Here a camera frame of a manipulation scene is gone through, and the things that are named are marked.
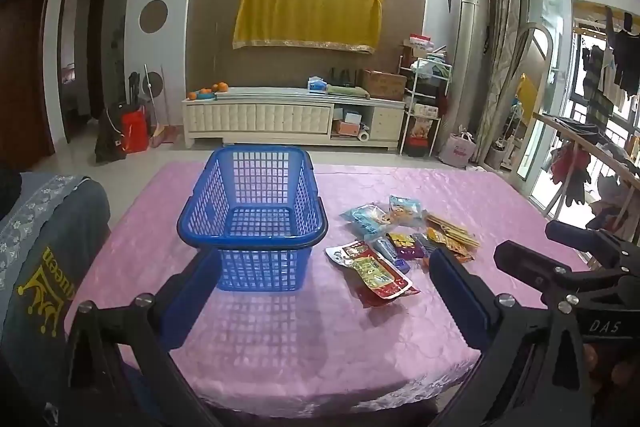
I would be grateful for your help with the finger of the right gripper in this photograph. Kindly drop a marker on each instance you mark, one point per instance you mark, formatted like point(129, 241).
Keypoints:
point(547, 276)
point(600, 244)

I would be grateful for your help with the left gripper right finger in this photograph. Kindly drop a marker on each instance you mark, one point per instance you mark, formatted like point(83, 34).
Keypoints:
point(531, 370)

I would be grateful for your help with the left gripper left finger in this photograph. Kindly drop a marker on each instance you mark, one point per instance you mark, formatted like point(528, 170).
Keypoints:
point(119, 371)

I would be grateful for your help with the large cracker pack green ends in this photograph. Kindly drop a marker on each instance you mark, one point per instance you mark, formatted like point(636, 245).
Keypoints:
point(458, 234)

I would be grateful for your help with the purple yellow chip packet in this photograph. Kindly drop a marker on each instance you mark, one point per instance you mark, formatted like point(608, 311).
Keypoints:
point(404, 245)

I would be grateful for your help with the light blue cracker packet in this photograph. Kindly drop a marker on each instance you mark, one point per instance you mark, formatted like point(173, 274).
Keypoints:
point(405, 211)

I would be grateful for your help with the red white snack packet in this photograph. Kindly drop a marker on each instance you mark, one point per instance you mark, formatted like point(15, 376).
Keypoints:
point(377, 274)

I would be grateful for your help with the blue wafer stick packet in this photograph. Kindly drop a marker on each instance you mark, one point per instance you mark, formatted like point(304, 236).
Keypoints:
point(386, 249)

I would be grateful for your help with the light blue cat snack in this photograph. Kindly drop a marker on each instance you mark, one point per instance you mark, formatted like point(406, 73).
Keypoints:
point(369, 220)

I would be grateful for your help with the blue plastic basket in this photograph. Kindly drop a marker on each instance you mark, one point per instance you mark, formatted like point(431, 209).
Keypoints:
point(258, 208)

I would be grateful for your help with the orange snack bar packet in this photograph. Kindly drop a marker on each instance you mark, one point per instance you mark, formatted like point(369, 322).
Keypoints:
point(441, 239)

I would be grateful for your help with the small red snack packet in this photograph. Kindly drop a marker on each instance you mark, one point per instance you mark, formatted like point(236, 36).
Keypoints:
point(369, 299)

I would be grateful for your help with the right hand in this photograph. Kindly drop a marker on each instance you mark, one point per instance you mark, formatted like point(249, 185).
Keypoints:
point(614, 375)

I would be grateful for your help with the clothes drying rack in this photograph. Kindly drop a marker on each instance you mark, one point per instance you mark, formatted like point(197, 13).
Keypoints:
point(618, 205)

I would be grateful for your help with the pink white shopping bag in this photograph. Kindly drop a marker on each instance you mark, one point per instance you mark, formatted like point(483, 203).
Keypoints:
point(458, 150)

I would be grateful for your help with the grey chair cover with crown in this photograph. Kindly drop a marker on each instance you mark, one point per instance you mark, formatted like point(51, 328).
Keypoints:
point(49, 240)

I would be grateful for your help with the pink quilted tablecloth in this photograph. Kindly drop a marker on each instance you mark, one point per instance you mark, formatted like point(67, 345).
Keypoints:
point(319, 350)

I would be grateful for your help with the tall air conditioner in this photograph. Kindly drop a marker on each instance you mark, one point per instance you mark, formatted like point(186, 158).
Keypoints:
point(465, 53)

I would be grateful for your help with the black bag on floor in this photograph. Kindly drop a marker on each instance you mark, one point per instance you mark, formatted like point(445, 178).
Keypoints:
point(110, 140)

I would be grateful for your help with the white metal shelf rack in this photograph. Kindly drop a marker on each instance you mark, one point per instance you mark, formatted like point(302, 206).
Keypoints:
point(428, 76)

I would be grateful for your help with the red bag on floor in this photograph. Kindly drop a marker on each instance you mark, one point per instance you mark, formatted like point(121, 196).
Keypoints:
point(135, 138)

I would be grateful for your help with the broom and dustpan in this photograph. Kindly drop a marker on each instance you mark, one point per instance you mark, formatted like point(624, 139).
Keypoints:
point(163, 132)

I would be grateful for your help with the cardboard box on cabinet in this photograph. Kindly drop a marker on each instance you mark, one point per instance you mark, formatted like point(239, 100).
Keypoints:
point(383, 85)

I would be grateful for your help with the white TV cabinet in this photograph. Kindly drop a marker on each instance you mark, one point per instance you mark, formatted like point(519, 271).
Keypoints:
point(293, 116)

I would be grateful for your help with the brown wooden door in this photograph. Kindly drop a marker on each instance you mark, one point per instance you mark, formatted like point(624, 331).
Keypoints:
point(25, 133)

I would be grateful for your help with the patterned curtain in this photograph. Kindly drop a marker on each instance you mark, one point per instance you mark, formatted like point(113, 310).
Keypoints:
point(505, 21)

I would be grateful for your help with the green folded cloth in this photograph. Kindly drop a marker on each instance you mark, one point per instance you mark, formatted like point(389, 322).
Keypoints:
point(349, 92)

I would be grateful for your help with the oranges on blue plate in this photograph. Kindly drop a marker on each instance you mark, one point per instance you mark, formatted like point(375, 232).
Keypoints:
point(208, 93)

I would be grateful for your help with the blue tissue pack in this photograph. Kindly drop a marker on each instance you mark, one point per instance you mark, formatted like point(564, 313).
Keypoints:
point(316, 84)

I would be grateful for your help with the yellow cloth covered TV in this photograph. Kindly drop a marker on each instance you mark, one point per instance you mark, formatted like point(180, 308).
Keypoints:
point(335, 25)

